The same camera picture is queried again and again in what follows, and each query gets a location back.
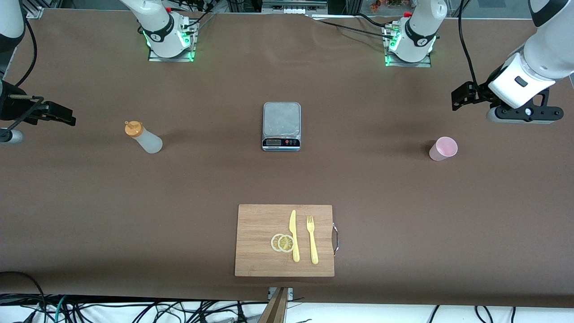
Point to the pink plastic cup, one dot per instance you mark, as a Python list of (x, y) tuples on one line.
[(441, 150)]

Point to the yellow plastic fork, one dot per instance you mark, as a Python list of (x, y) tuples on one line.
[(313, 244)]

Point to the white power strip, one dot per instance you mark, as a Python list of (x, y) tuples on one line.
[(293, 10)]

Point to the wooden post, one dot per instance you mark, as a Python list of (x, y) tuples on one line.
[(276, 309)]

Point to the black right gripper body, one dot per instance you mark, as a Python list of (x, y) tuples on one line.
[(10, 106)]

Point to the aluminium frame profile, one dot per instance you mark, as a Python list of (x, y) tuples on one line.
[(33, 11)]

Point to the bamboo cutting board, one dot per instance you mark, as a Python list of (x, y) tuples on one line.
[(255, 233)]

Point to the lemon slice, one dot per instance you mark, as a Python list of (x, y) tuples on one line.
[(286, 243), (274, 242)]

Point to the metal bracket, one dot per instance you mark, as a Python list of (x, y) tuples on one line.
[(290, 292)]

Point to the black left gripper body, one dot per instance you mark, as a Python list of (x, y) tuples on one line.
[(478, 93)]

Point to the translucent squeeze bottle orange cap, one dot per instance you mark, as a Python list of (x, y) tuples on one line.
[(150, 142)]

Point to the yellow plastic knife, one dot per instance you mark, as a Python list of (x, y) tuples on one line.
[(293, 226)]

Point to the silver digital kitchen scale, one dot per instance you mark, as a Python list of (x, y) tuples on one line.
[(281, 119)]

